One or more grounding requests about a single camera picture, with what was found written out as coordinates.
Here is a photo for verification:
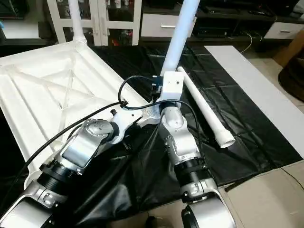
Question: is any white plastic table leg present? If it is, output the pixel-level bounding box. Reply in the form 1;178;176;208
177;67;236;149
145;0;201;119
68;0;87;44

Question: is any white plastic table top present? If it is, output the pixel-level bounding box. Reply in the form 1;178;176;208
0;40;164;188

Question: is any white drawer unit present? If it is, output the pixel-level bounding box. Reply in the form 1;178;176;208
141;13;196;38
264;21;304;39

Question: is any black work mat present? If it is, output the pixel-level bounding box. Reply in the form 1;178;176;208
0;44;304;221

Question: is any white glass door cabinet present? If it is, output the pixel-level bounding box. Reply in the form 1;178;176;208
46;0;143;46

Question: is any white flat panel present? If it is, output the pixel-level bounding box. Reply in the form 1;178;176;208
204;45;304;157

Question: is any dark round object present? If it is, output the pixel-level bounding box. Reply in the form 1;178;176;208
278;57;304;103

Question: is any brown cardboard box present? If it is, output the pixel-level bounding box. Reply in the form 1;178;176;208
273;42;304;67

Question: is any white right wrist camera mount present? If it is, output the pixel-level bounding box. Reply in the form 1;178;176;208
161;72;184;104

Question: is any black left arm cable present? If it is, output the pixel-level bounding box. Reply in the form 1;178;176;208
0;101;129;209

